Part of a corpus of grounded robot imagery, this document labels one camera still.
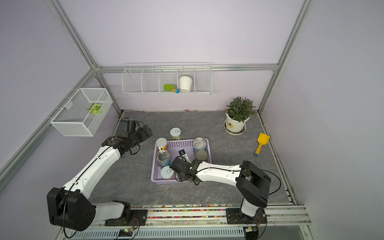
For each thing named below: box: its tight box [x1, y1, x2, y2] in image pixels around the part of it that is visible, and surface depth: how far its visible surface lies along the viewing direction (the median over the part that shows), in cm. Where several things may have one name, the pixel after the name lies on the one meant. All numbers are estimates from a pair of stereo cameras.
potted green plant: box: [223, 96, 256, 136], surface depth 98 cm
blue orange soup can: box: [193, 137, 208, 154], surface depth 91 cm
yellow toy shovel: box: [254, 132, 271, 157], surface depth 104 cm
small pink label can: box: [160, 166, 174, 179], surface depth 84 cm
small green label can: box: [169, 127, 182, 141], surface depth 104 cm
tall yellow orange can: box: [155, 137, 169, 151], surface depth 88 cm
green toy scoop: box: [163, 84, 181, 94], surface depth 103 cm
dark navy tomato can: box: [195, 149, 208, 162], surface depth 86 cm
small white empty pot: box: [179, 76, 193, 93], surface depth 94 cm
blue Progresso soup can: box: [156, 149, 171, 169], surface depth 86 cm
